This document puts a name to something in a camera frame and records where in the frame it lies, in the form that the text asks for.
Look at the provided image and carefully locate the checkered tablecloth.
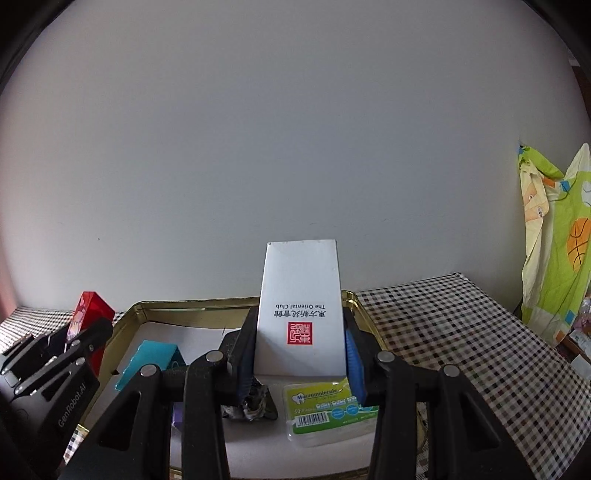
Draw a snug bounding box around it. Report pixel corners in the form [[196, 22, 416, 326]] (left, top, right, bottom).
[[0, 272, 591, 480]]

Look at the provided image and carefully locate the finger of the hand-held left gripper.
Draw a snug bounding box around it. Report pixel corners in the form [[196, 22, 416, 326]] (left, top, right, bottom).
[[0, 331, 70, 385], [11, 318, 114, 398]]

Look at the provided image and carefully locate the white carton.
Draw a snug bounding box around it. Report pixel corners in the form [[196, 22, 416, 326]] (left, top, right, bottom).
[[254, 239, 348, 377]]

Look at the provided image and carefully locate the green yellow printed cloth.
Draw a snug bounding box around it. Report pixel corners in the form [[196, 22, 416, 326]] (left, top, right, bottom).
[[517, 143, 591, 347]]

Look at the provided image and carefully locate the pale plastic bag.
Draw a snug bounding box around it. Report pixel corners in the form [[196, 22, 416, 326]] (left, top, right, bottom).
[[561, 298, 591, 365]]

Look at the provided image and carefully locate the green label clear plastic box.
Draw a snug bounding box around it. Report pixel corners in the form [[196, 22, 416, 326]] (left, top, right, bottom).
[[283, 376, 380, 449]]

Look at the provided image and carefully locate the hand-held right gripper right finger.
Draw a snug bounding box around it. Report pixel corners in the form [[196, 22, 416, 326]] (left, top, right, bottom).
[[342, 307, 532, 480]]

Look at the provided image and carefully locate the white paper liner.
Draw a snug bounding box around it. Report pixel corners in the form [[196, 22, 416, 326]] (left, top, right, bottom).
[[111, 320, 384, 478]]

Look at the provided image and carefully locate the gold tin box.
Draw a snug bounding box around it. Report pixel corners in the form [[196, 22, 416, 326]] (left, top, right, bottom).
[[62, 290, 428, 480]]

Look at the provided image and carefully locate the teal building brick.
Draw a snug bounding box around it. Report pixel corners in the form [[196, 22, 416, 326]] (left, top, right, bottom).
[[113, 340, 186, 391]]

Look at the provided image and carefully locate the red box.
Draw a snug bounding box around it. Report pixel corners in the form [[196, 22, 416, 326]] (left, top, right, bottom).
[[68, 291, 116, 377]]

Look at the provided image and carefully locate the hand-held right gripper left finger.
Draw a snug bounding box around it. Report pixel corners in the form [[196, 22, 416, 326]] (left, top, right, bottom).
[[60, 307, 259, 480]]

